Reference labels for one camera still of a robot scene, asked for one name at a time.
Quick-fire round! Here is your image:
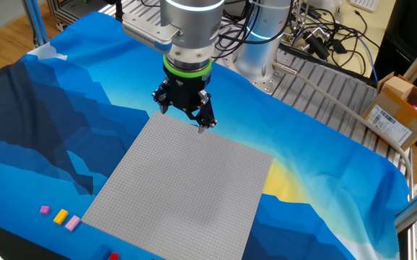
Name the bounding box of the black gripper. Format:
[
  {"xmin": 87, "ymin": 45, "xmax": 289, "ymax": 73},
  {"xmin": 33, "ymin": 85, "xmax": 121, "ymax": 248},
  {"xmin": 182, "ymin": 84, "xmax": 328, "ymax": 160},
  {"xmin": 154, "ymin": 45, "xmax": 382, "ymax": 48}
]
[{"xmin": 152, "ymin": 73, "xmax": 219, "ymax": 134}]

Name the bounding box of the blue Lego brick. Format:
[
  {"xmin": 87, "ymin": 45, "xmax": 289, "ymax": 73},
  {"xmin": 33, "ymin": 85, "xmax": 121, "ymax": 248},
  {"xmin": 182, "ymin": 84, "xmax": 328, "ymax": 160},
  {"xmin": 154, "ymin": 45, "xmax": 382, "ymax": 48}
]
[{"xmin": 91, "ymin": 244, "xmax": 112, "ymax": 260}]

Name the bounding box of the grey Lego baseplate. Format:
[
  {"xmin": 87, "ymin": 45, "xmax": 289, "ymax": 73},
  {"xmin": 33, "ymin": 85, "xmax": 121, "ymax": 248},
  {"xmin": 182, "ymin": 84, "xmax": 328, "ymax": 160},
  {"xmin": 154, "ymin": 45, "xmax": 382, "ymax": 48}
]
[{"xmin": 81, "ymin": 110, "xmax": 275, "ymax": 260}]

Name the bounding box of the light pink Lego brick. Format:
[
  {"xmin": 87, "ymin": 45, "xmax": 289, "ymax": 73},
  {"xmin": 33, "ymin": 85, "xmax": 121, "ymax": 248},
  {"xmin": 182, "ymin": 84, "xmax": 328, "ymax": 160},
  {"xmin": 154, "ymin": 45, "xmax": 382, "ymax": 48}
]
[{"xmin": 64, "ymin": 214, "xmax": 82, "ymax": 233}]

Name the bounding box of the yellow Lego brick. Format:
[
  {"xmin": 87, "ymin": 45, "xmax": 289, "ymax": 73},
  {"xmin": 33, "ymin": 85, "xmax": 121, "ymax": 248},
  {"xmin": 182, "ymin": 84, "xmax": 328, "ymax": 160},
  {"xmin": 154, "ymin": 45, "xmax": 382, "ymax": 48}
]
[{"xmin": 53, "ymin": 208, "xmax": 69, "ymax": 225}]

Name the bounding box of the blue mountain print cloth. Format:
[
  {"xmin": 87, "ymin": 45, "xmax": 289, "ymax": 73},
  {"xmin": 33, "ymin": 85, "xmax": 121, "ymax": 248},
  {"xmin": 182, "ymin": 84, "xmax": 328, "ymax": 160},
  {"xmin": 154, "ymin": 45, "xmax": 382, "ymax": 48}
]
[{"xmin": 0, "ymin": 10, "xmax": 411, "ymax": 260}]

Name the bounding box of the black clamp device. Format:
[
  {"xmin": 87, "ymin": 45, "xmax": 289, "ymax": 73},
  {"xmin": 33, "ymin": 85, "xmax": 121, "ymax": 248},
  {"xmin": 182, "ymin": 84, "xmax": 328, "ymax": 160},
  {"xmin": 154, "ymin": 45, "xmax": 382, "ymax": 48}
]
[{"xmin": 300, "ymin": 27, "xmax": 331, "ymax": 61}]

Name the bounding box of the black power adapter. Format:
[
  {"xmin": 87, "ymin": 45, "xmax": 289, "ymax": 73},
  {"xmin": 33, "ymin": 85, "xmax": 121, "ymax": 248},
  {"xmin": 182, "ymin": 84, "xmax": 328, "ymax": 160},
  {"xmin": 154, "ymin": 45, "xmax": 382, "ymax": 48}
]
[{"xmin": 330, "ymin": 38, "xmax": 349, "ymax": 55}]

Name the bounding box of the white keyboard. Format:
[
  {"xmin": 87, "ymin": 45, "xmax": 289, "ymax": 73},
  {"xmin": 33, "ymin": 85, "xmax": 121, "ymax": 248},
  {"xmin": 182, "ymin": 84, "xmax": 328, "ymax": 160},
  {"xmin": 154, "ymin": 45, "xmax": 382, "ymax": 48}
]
[{"xmin": 348, "ymin": 0, "xmax": 380, "ymax": 13}]

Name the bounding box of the open cardboard box with label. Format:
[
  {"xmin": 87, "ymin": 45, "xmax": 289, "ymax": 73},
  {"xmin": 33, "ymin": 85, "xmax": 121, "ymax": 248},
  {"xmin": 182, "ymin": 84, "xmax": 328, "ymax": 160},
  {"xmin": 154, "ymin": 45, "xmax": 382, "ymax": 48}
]
[{"xmin": 361, "ymin": 71, "xmax": 417, "ymax": 152}]

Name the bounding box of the small tan cardboard box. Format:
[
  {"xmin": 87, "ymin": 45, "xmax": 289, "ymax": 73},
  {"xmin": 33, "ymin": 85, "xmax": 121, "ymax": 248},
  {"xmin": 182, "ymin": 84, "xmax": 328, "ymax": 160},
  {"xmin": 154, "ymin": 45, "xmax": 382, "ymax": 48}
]
[{"xmin": 382, "ymin": 75, "xmax": 415, "ymax": 101}]

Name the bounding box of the black cabinet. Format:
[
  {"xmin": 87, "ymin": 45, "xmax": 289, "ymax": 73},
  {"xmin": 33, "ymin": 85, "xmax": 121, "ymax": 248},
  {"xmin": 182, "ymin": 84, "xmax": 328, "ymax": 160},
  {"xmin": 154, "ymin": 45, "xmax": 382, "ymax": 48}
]
[{"xmin": 373, "ymin": 0, "xmax": 417, "ymax": 103}]

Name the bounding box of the green flange ring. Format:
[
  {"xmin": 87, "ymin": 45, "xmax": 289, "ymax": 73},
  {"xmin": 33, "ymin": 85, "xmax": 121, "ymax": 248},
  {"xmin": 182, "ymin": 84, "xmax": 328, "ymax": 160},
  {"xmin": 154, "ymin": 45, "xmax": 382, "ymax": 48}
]
[{"xmin": 162, "ymin": 56, "xmax": 214, "ymax": 79}]

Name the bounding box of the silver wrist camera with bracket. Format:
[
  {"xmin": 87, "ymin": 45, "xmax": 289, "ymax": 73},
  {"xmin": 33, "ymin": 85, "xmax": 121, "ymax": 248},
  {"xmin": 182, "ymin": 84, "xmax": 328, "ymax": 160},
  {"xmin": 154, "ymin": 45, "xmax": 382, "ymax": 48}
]
[{"xmin": 121, "ymin": 12, "xmax": 180, "ymax": 55}]

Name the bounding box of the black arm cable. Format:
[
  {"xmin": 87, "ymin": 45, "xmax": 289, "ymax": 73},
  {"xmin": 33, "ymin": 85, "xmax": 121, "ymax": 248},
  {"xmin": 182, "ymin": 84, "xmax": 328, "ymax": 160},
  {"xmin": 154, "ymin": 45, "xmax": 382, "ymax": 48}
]
[{"xmin": 211, "ymin": 0, "xmax": 293, "ymax": 59}]

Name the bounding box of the black white striped frame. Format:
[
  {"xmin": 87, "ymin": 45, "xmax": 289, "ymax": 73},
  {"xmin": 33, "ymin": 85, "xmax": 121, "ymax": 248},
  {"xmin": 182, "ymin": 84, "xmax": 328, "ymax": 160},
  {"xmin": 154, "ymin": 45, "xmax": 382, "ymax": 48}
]
[{"xmin": 46, "ymin": 0, "xmax": 121, "ymax": 33}]

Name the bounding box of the grey hose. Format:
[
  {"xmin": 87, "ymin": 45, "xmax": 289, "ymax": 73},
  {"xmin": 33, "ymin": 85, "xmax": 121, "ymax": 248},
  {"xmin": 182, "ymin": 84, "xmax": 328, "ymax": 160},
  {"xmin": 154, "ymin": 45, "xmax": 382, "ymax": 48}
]
[{"xmin": 272, "ymin": 60, "xmax": 413, "ymax": 189}]

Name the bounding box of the black desk cable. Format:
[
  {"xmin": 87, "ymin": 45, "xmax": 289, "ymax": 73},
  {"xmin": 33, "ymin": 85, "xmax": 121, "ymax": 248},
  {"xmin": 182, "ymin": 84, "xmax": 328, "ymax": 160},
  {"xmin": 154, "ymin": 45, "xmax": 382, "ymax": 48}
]
[{"xmin": 284, "ymin": 6, "xmax": 381, "ymax": 79}]

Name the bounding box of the blue cable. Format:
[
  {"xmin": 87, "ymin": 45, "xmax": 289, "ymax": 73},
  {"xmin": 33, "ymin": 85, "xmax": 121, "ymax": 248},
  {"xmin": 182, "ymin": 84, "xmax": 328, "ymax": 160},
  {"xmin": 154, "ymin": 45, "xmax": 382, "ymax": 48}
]
[{"xmin": 354, "ymin": 34, "xmax": 379, "ymax": 83}]

